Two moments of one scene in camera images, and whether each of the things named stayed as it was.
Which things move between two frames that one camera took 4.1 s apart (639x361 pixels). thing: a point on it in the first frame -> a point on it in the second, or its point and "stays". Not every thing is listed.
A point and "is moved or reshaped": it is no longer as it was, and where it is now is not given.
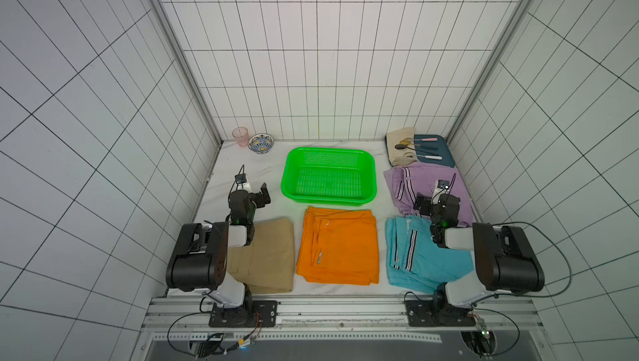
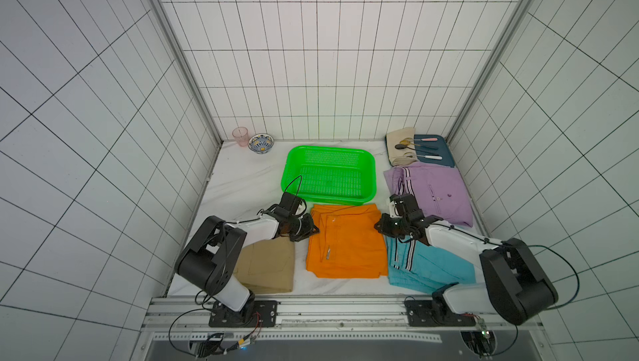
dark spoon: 403,146 stays
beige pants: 266,265 stays
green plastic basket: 329,176 stays
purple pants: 405,180 stays
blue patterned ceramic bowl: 260,143 stays
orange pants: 339,246 is moved or reshaped
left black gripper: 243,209 -> 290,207
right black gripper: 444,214 -> 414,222
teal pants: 415,263 stays
